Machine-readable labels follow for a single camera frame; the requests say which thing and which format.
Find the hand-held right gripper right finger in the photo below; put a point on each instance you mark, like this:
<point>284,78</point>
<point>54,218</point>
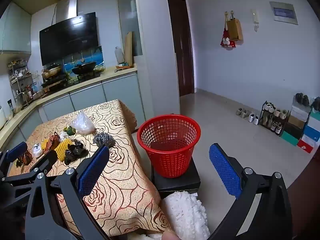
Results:
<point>225,172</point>

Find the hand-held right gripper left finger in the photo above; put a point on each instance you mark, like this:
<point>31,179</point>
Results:
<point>93,171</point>

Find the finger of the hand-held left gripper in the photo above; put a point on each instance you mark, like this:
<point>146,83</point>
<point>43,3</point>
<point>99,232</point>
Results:
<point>16,152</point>
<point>47,160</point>

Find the dark brown wrapper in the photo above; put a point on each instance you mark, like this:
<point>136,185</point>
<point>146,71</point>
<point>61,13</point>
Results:
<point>24,158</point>

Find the small white packet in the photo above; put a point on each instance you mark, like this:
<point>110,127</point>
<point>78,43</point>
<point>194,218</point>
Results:
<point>37,151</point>

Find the yellow foam net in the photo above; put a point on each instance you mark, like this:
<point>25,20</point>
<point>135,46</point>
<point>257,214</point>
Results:
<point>63,151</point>

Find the black plastic bag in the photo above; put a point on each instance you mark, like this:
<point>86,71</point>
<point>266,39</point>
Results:
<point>75,152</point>

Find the white tissue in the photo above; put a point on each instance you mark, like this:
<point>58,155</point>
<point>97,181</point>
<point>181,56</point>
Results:
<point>63,135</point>

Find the steel wool scrubber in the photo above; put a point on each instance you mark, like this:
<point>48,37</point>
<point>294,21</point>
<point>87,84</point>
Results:
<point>103,140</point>

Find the clear plastic bag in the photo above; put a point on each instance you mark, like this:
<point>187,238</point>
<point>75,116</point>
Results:
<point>81,123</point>

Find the red plastic mesh basket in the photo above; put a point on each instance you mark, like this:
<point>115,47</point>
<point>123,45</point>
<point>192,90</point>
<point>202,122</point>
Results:
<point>170,155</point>

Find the gold floral tablecloth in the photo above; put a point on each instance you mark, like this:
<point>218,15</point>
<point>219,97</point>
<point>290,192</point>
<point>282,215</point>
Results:
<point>125,175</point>

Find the green yellow crumpled wrapper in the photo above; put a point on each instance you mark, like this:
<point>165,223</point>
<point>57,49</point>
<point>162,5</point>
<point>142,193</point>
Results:
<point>69,130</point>

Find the white rice cooker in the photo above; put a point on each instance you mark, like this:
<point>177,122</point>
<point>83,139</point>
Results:
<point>2,117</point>

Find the dark seasoning bottle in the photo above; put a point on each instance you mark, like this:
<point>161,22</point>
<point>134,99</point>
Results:
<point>10,106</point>

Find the black stool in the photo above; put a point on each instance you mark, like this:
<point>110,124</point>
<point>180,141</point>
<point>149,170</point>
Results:
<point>175,183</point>

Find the white fleece clothing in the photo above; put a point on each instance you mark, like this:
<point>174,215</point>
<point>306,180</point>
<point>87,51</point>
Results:
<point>185,215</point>

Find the white shoe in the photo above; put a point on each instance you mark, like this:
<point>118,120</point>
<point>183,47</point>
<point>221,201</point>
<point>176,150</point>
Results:
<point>256,120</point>
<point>251,118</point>

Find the beige shoe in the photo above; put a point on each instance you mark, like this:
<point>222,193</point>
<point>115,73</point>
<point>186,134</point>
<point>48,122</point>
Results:
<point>245,114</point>
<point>239,112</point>

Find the black shoe rack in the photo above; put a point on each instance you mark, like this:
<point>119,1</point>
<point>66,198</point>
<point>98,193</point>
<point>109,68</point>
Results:
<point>273,118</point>

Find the metal spice rack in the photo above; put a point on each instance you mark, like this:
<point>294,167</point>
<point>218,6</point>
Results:
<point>21,80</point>

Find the grey kitchen base cabinets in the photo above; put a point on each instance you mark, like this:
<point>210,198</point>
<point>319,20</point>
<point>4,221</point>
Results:
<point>85,97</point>

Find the black induction cooker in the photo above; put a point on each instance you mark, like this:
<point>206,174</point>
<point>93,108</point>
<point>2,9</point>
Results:
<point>53,83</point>

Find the gold cooking pan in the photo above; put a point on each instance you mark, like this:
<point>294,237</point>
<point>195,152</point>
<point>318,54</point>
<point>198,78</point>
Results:
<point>51,72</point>

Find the stack of shoe boxes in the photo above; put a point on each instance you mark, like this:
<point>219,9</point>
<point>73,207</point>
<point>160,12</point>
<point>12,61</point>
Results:
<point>300,127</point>

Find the black gas stove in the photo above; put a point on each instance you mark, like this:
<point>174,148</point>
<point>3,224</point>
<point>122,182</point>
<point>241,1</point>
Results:
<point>87,77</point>

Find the black wok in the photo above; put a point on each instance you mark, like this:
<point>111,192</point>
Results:
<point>83,67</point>

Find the black shoe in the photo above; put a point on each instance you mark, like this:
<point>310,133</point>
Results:
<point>306,100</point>
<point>299,97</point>

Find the orange green dish cloth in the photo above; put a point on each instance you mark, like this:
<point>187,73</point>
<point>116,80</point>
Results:
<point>123,67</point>

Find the blue tile picture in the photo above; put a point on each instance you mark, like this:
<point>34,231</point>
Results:
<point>98,55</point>

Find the clear plastic bottle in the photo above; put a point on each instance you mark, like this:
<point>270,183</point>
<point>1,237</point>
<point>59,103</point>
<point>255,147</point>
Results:
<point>119,56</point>

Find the black range hood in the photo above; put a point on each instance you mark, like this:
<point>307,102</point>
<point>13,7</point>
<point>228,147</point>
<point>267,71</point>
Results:
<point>67,40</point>

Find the grey upper cabinet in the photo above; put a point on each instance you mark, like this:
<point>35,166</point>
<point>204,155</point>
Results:
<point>15,30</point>

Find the wooden cutting board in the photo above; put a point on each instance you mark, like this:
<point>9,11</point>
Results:
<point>128,50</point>

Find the red hanging cloth bag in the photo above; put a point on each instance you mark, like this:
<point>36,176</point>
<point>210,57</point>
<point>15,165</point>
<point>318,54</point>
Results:
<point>226,42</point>

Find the dark brown door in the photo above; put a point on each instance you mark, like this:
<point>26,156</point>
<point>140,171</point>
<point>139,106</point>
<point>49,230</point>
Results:
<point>181,50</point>

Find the brown paper bag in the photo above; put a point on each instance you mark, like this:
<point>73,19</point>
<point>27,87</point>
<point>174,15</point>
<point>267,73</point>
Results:
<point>235,30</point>

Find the white intercom handset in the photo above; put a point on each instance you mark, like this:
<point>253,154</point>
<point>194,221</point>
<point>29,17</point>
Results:
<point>255,18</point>

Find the frosted glass panel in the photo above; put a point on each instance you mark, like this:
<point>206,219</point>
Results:
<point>130,12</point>

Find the grey electrical panel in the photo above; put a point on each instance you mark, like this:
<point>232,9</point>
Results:
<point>284,13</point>

